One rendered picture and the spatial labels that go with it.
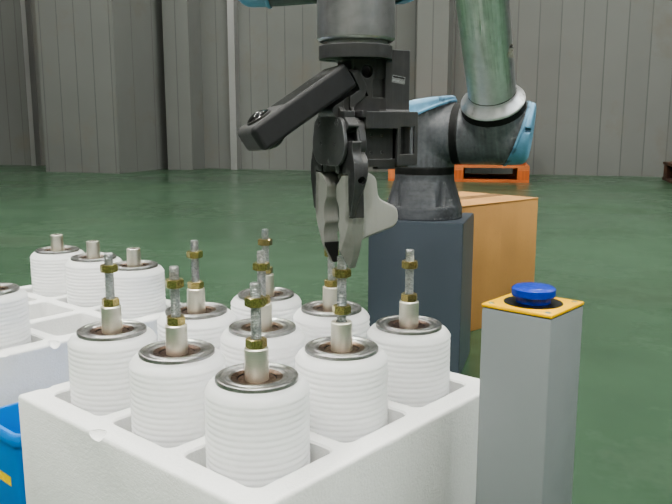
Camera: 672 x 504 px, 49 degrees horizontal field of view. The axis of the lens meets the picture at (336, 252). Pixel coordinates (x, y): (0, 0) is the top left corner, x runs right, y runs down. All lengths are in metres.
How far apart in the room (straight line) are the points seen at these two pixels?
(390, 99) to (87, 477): 0.48
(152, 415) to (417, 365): 0.28
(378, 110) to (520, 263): 1.19
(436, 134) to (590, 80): 6.21
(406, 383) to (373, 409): 0.09
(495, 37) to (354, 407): 0.73
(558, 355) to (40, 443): 0.55
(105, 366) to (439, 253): 0.75
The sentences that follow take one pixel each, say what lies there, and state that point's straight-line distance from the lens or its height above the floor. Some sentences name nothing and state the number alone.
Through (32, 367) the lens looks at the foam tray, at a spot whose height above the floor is 0.15.
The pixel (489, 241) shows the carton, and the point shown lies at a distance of 1.77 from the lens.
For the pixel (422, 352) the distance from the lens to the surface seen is 0.81.
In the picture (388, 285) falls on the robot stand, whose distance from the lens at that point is 1.42.
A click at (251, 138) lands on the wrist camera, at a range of 0.68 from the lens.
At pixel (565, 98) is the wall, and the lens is 7.56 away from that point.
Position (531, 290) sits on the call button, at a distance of 0.69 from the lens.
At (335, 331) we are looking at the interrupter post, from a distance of 0.75.
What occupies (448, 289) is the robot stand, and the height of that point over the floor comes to 0.17.
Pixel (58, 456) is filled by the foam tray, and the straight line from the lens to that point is 0.86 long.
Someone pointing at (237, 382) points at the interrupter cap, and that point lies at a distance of 0.67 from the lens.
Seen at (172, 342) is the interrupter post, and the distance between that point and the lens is 0.75.
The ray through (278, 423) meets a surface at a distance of 0.65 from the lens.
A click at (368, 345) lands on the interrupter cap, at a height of 0.25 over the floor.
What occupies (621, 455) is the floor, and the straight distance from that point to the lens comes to 1.20.
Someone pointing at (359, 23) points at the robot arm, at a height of 0.57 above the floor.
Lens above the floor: 0.48
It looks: 10 degrees down
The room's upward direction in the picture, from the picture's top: straight up
